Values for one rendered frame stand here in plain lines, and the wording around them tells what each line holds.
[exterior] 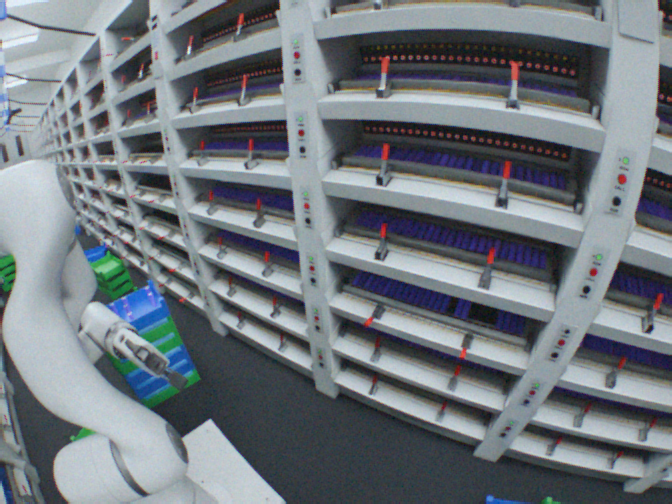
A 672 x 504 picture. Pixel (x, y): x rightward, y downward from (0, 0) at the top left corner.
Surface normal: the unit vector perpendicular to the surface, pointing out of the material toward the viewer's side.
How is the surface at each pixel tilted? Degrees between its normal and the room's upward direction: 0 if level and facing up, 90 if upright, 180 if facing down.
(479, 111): 107
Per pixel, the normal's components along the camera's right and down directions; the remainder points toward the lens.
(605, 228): -0.53, 0.43
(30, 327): 0.79, 0.14
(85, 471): 0.25, -0.58
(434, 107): -0.50, 0.67
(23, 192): 0.59, -0.04
